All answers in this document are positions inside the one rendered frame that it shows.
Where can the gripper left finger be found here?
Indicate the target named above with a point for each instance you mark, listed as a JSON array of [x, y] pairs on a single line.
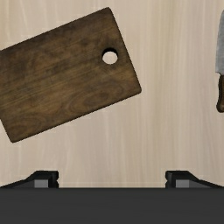
[[43, 178]]

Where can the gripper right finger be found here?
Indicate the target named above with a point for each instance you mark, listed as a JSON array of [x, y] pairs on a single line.
[[180, 178]]

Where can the brown wooden cutting board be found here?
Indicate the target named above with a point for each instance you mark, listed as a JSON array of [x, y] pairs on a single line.
[[64, 75]]

